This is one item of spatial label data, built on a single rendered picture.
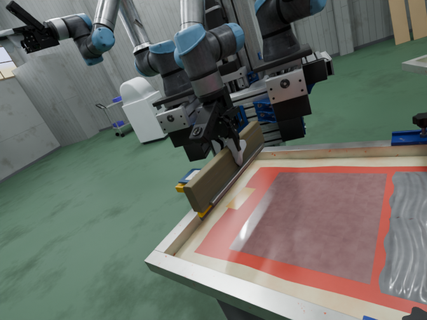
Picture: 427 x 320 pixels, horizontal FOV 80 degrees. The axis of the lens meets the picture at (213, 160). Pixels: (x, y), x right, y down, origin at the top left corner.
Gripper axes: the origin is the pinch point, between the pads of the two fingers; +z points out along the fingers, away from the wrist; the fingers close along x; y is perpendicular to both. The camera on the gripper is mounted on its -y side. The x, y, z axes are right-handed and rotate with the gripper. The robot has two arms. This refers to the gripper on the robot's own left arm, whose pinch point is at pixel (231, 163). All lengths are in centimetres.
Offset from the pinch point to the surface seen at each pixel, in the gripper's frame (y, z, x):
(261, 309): -29.4, 11.1, -19.5
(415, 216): 0.5, 13.4, -39.7
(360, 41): 719, 97, 79
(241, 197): 2.4, 14.0, 3.4
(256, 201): 1.1, 14.1, -2.7
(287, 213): -2.4, 14.1, -13.7
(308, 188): 8.8, 14.1, -15.8
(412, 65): 103, 11, -37
